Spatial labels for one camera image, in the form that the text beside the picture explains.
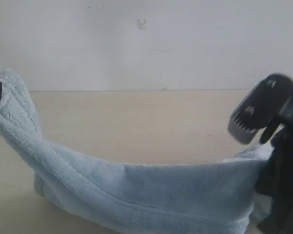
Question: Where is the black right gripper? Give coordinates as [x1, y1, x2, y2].
[255, 94, 293, 234]

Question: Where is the light blue fluffy towel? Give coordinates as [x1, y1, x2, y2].
[0, 70, 272, 234]

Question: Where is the black and silver right camera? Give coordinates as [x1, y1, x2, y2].
[228, 74, 293, 144]

